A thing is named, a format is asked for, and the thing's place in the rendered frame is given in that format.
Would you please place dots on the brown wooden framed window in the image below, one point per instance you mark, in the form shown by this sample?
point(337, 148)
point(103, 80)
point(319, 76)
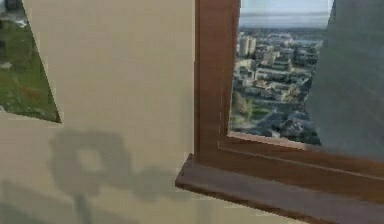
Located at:
point(213, 100)

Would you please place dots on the grey sheer curtain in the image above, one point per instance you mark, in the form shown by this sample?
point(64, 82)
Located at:
point(353, 83)

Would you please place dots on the frameless window opening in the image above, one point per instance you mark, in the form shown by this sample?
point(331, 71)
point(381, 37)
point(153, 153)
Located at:
point(20, 83)

